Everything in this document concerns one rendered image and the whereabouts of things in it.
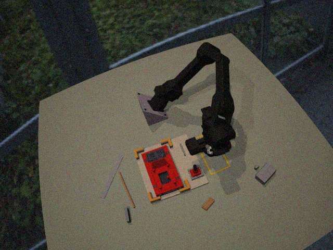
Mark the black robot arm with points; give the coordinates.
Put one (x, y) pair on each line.
(222, 101)

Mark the brown rectangular block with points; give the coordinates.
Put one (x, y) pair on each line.
(207, 204)

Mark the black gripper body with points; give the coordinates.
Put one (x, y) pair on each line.
(195, 147)

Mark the black tyre with grey wheel rim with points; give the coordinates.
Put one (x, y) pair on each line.
(209, 151)

